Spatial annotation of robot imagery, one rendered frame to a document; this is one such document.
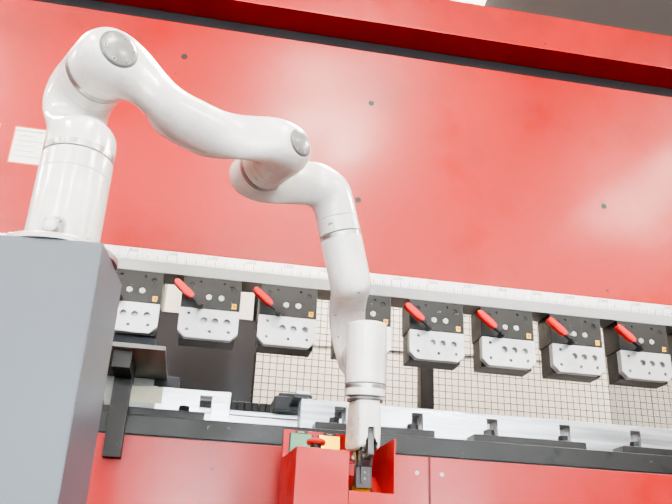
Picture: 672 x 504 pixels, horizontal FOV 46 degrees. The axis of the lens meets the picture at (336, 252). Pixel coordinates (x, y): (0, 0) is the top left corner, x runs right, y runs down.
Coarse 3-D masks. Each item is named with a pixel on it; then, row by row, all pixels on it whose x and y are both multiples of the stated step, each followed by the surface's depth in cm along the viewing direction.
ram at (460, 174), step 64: (0, 0) 225; (0, 64) 217; (192, 64) 228; (256, 64) 232; (320, 64) 236; (384, 64) 241; (448, 64) 245; (0, 128) 209; (128, 128) 216; (320, 128) 227; (384, 128) 231; (448, 128) 236; (512, 128) 240; (576, 128) 244; (640, 128) 249; (0, 192) 202; (128, 192) 209; (192, 192) 212; (384, 192) 223; (448, 192) 227; (512, 192) 231; (576, 192) 235; (640, 192) 239; (256, 256) 208; (320, 256) 211; (384, 256) 215; (448, 256) 219; (512, 256) 222; (576, 256) 226; (640, 256) 230; (640, 320) 222
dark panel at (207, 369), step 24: (168, 312) 253; (168, 336) 250; (240, 336) 255; (168, 360) 247; (192, 360) 249; (216, 360) 250; (240, 360) 251; (192, 384) 246; (216, 384) 247; (240, 384) 248
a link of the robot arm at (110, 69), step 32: (96, 32) 134; (96, 64) 133; (128, 64) 135; (96, 96) 138; (128, 96) 138; (160, 96) 142; (192, 96) 150; (160, 128) 147; (192, 128) 148; (224, 128) 152; (256, 128) 154; (288, 128) 154; (256, 160) 154; (288, 160) 154
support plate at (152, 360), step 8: (112, 344) 168; (120, 344) 168; (128, 344) 169; (136, 344) 169; (144, 344) 169; (112, 352) 173; (136, 352) 172; (144, 352) 172; (152, 352) 171; (160, 352) 171; (136, 360) 178; (144, 360) 178; (152, 360) 177; (160, 360) 177; (136, 368) 184; (144, 368) 184; (152, 368) 184; (160, 368) 183; (136, 376) 191; (144, 376) 191; (152, 376) 191; (160, 376) 190
